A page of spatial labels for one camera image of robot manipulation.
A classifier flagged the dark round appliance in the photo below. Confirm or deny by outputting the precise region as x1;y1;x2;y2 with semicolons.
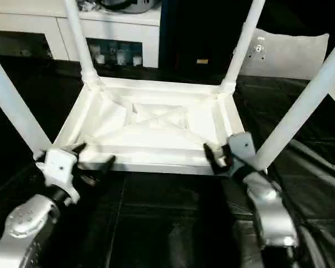
81;0;161;14

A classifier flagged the grey cushion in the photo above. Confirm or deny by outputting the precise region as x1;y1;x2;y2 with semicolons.
236;28;331;80

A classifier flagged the white glass-door cabinet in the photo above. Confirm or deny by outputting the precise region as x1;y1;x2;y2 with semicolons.
0;0;162;69

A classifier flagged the black cabinet with gold label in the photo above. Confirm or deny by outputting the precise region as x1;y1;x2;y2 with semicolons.
159;0;335;82

